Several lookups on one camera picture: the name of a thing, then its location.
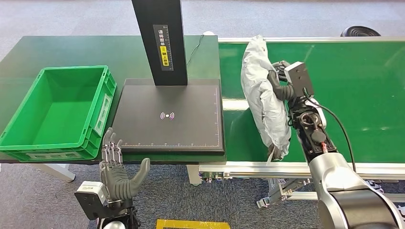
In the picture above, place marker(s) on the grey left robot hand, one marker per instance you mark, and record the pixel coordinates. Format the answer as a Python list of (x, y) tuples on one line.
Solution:
[(117, 183)]

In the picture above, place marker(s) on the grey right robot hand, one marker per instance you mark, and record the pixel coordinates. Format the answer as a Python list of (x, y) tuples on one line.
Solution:
[(280, 90)]

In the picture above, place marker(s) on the white plastic courier package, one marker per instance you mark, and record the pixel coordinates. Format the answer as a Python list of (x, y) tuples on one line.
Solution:
[(265, 107)]

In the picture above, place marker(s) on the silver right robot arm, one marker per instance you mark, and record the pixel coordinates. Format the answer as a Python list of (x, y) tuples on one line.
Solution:
[(341, 189)]

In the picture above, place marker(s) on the green conveyor belt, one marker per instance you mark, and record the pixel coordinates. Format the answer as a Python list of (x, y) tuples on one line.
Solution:
[(348, 94)]

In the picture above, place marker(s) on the white table leg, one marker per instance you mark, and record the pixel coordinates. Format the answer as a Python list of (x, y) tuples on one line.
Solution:
[(57, 172)]

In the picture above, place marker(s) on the small white round object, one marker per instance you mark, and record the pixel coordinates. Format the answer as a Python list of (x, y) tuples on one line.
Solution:
[(208, 33)]

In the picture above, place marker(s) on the green plastic crate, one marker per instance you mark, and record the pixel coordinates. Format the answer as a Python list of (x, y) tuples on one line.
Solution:
[(60, 110)]

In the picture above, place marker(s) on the black round ribbed object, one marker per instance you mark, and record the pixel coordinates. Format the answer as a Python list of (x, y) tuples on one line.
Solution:
[(360, 31)]

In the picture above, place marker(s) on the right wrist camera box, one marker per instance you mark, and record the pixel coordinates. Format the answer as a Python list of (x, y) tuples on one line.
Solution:
[(299, 77)]

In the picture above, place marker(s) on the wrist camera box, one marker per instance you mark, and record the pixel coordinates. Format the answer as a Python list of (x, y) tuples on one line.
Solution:
[(299, 77), (90, 197)]

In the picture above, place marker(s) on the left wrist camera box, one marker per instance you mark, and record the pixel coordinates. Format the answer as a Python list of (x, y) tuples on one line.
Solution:
[(90, 197)]

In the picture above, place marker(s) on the aluminium conveyor frame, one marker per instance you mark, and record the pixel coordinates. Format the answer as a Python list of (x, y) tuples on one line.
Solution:
[(253, 170)]

